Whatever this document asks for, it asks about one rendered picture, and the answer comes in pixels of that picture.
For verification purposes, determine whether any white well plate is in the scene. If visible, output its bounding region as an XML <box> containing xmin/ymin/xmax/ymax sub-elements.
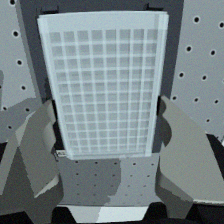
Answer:
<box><xmin>37</xmin><ymin>11</ymin><xmax>169</xmax><ymax>160</ymax></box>

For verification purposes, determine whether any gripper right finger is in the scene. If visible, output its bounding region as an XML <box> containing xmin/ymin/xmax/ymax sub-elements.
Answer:
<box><xmin>155</xmin><ymin>94</ymin><xmax>224</xmax><ymax>224</ymax></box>

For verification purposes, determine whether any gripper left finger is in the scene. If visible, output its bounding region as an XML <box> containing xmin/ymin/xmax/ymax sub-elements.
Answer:
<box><xmin>0</xmin><ymin>99</ymin><xmax>64</xmax><ymax>224</ymax></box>

